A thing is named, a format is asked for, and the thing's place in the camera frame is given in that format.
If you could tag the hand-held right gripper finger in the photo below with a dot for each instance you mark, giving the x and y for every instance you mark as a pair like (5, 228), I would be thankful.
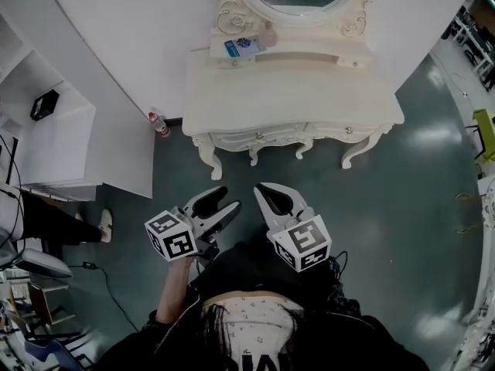
(294, 201)
(268, 216)

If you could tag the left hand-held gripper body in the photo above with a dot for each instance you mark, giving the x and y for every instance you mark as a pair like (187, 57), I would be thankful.
(174, 242)

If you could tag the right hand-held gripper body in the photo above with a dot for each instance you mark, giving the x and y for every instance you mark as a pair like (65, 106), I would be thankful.
(303, 242)

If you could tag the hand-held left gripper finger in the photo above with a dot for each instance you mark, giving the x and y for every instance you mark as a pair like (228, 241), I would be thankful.
(195, 206)
(220, 218)

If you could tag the small beige round object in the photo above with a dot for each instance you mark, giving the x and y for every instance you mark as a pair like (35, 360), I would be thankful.
(270, 38)

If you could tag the person's right forearm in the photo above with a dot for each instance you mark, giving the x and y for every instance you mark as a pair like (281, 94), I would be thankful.
(342, 292)

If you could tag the person's left forearm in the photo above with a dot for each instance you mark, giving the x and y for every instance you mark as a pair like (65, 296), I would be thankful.
(174, 292)

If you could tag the red-capped plastic bottle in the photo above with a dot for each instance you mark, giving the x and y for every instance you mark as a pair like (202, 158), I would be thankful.
(159, 124)

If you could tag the cream carved dressing table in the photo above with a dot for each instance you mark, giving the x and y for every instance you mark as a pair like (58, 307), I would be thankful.
(290, 91)

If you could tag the person's black jacket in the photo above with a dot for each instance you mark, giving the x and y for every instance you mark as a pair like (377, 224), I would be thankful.
(247, 269)

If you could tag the person's white floral top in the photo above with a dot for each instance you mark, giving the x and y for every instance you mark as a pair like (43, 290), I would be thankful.
(255, 315)

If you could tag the grey padded seat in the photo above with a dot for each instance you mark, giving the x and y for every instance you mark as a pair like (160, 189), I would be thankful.
(42, 265)

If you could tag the white shelf cabinet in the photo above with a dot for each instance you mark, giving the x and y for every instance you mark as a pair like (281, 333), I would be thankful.
(77, 141)

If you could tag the wooden stool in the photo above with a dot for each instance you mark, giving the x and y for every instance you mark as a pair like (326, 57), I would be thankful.
(50, 303)

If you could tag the blue flat packet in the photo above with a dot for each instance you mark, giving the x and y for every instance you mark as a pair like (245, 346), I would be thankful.
(241, 48)

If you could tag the blue chair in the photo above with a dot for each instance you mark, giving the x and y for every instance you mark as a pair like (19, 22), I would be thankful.
(54, 356)

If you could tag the black box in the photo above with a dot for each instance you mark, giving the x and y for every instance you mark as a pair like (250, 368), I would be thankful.
(44, 104)

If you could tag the white carved furniture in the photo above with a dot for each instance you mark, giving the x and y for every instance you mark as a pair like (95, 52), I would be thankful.
(481, 284)

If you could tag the green stand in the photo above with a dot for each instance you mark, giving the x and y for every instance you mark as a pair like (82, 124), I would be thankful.
(485, 130)

